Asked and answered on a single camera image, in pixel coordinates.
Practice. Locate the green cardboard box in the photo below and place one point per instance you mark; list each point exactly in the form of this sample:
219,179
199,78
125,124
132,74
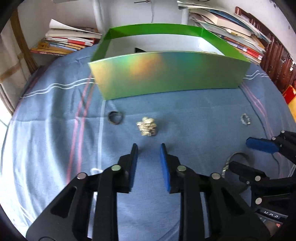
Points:
161,76

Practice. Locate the stack of thin colourful books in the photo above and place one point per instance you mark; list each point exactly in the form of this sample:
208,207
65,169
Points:
64,41

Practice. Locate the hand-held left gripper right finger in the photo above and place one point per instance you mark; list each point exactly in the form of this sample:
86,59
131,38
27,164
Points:
164,171

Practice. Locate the dark wooden headboard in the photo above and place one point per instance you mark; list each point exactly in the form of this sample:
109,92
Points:
277,53

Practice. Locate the silver metal bangle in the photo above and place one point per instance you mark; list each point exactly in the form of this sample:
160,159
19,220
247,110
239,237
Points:
227,162

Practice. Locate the brown wooden post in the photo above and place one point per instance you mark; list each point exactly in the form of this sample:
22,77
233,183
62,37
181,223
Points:
23,44

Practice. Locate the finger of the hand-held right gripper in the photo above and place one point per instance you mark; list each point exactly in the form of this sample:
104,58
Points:
245,172
261,144

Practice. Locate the yellow and red carton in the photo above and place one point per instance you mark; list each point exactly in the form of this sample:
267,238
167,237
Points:
291,95

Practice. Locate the pile of thick books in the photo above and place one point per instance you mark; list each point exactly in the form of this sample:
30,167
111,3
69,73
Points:
231,23

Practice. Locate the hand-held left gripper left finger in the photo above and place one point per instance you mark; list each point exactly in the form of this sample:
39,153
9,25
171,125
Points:
134,166

